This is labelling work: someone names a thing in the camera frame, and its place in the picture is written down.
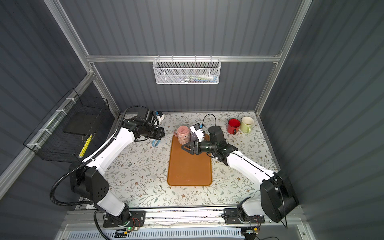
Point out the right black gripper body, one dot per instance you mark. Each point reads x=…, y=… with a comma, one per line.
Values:
x=204, y=147

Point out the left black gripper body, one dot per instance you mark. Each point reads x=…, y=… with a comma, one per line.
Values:
x=156, y=133

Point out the red mug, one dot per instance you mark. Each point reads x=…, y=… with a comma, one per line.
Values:
x=233, y=126

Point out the light green mug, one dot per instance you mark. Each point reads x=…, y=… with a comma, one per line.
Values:
x=246, y=124

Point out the blue textured mug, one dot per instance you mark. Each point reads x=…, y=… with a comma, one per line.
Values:
x=155, y=143

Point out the purple mug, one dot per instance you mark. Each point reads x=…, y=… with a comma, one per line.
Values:
x=193, y=137

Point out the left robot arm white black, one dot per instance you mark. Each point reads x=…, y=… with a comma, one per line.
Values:
x=87, y=177

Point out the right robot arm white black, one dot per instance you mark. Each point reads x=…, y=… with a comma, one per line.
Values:
x=277, y=195

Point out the pink ghost pattern mug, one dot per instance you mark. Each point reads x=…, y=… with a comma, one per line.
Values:
x=183, y=135

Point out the orange plastic tray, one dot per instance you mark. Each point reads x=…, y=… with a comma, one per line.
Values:
x=186, y=170

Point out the pens in white basket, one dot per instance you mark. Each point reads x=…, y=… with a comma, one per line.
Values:
x=199, y=79

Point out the white wire basket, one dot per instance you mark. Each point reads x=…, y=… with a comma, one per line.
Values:
x=166, y=72

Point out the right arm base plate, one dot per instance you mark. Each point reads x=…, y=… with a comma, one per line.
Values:
x=231, y=215

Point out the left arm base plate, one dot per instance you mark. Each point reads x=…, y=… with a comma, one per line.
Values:
x=132, y=218

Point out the black wire basket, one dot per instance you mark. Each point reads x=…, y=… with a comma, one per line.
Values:
x=63, y=135

